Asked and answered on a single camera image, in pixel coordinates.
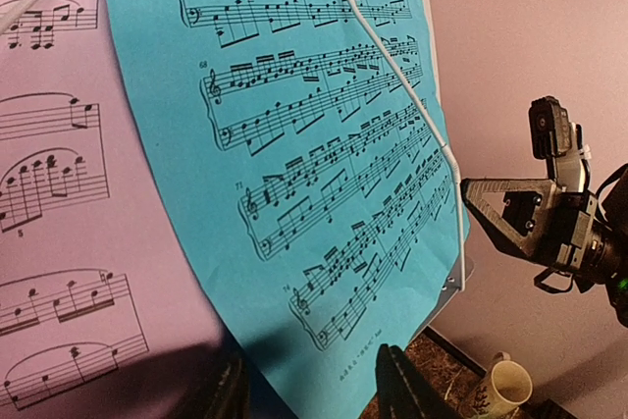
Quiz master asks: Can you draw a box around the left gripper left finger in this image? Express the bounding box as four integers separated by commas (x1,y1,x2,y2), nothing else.
205,357,250,419

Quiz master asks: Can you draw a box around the light blue music stand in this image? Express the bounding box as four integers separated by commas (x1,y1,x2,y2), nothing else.
0,0,475,341

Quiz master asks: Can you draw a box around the blue sheet music page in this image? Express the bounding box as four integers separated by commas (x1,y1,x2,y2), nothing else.
95,0,472,419

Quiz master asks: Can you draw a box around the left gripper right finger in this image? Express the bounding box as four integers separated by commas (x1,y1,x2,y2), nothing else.
375,343,460,419

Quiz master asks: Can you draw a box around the beige green ceramic mug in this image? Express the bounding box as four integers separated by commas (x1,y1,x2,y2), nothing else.
459,351,533,418

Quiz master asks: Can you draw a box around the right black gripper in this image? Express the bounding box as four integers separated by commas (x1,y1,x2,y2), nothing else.
460,165,627,326

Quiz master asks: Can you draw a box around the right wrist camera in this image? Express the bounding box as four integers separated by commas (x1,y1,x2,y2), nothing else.
528,96,591,192

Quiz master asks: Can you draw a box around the purple sheet music page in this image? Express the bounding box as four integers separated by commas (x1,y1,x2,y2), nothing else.
1,0,224,418

